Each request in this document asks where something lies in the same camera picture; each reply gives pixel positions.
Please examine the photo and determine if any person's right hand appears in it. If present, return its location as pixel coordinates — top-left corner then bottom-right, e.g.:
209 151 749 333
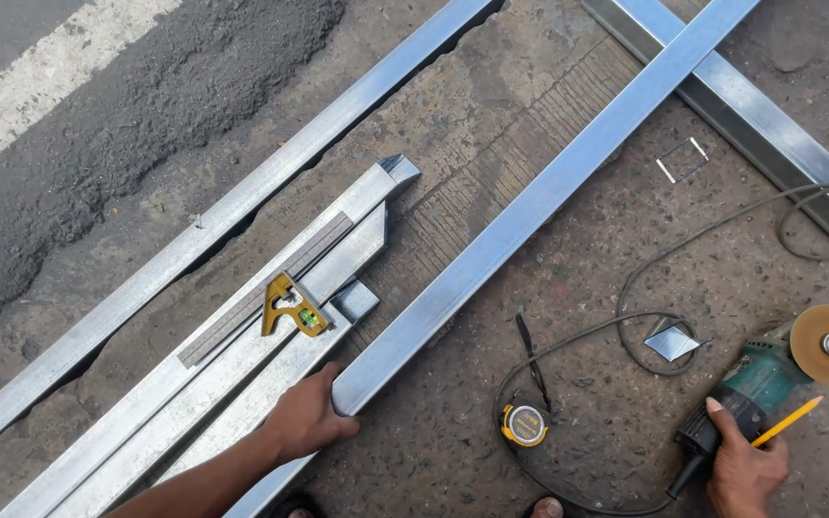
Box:
704 396 790 518

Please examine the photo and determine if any person's left hand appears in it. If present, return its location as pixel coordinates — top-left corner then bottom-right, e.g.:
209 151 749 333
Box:
263 362 362 466

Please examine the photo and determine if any yellow pencil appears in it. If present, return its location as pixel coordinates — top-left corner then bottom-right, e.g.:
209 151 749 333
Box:
750 395 825 449

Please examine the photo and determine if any green angle grinder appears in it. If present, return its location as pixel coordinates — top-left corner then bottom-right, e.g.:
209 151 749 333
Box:
666 304 829 502

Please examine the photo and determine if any long galvanized steel tube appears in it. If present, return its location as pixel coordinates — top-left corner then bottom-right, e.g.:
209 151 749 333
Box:
0 0 506 473
224 0 762 518

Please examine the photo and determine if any person's left foot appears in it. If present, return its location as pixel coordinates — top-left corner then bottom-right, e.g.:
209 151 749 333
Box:
263 489 329 518

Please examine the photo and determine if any person's foot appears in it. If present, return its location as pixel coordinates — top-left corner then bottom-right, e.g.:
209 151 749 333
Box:
263 489 329 518
522 495 567 518

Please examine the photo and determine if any combination square with yellow head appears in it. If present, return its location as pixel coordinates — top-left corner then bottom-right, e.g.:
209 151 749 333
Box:
176 212 355 369

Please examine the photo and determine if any square-cut steel tube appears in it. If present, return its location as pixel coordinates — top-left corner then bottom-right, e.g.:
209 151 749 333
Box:
148 279 381 492

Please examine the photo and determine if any small shiny metal offcut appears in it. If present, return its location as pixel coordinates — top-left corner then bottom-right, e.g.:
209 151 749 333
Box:
643 317 705 364

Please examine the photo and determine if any mitre-cut steel tube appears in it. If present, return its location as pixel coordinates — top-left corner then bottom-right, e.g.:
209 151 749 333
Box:
0 153 422 518

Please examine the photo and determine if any angle-cut steel tube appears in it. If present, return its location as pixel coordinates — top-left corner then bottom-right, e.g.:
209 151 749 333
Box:
47 203 389 518

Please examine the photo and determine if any person's right foot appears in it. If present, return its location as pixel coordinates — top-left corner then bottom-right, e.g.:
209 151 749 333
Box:
522 495 567 518

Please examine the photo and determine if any yellow and black tape measure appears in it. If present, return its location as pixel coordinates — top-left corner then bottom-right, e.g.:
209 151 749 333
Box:
499 314 554 449

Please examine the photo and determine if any thin tube slice offcut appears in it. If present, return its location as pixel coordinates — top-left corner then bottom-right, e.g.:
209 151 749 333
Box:
655 136 711 185

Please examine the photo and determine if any wide galvanized steel crossbar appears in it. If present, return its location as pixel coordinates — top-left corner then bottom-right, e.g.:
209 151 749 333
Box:
580 0 829 276

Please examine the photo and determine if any black power cable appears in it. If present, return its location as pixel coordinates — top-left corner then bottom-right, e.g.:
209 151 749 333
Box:
491 86 829 518

